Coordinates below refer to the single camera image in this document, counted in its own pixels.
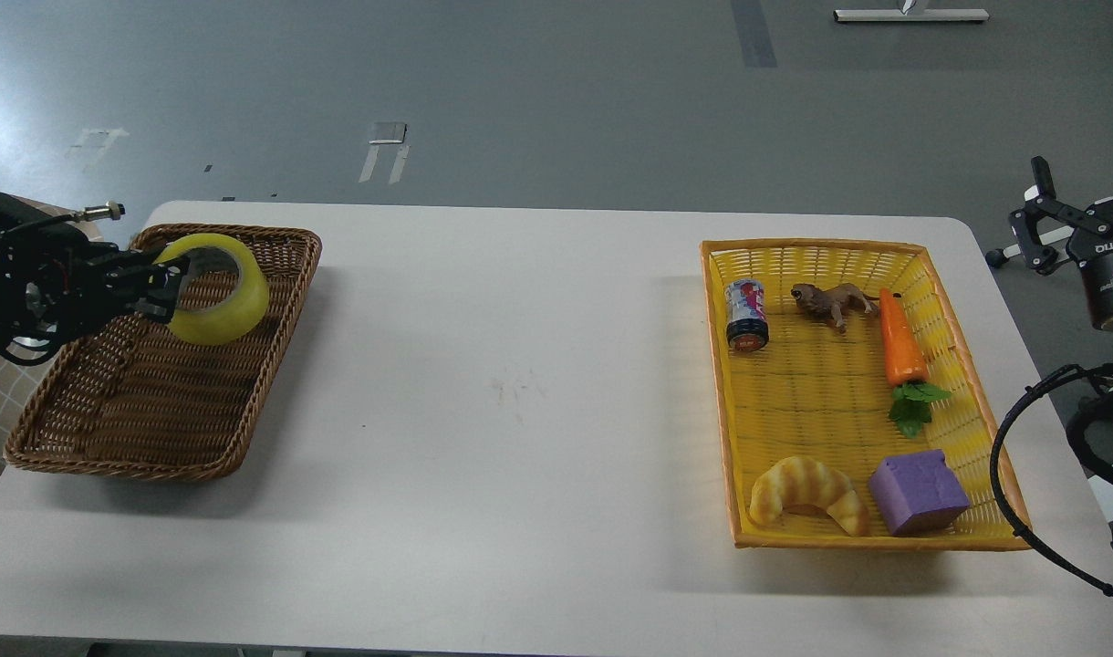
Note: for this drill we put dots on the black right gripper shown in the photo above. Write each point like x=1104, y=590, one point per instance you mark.
x=1090, y=244

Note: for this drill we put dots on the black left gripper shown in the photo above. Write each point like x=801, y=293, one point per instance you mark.
x=44, y=271

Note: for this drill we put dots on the yellow tape roll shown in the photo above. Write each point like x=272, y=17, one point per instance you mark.
x=225, y=268

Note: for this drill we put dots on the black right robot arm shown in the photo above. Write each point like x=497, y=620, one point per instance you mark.
x=1051, y=234

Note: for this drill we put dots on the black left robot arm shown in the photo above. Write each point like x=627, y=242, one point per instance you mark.
x=94, y=310

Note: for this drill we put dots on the brown wicker basket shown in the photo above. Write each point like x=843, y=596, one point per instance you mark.
x=134, y=401

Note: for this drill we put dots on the orange toy carrot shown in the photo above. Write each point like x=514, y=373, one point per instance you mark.
x=906, y=371

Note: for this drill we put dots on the white stand base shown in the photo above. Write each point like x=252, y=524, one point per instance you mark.
x=911, y=12

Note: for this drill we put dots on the brown toy animal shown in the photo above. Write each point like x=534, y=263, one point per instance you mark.
x=830, y=305

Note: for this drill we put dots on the yellow plastic basket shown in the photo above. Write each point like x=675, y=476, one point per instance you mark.
x=823, y=395

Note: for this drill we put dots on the purple foam block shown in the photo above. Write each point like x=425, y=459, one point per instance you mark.
x=917, y=493

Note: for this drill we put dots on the small drink can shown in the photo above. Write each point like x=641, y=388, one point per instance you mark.
x=747, y=329

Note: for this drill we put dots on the toy croissant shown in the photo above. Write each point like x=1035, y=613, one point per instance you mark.
x=803, y=481

